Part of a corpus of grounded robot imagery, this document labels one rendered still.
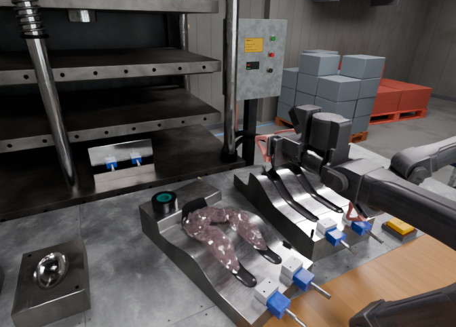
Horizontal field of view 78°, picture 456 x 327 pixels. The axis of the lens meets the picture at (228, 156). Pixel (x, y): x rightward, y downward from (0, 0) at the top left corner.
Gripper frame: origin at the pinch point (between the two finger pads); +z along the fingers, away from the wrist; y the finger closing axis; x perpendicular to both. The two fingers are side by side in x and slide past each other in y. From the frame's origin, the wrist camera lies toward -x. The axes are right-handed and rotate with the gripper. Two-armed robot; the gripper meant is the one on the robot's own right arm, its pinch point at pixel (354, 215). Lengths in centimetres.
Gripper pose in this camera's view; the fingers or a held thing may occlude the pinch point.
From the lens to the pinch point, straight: 99.4
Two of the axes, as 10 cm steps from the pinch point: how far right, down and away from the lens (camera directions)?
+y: -8.9, 1.7, -4.2
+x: 3.7, 8.0, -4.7
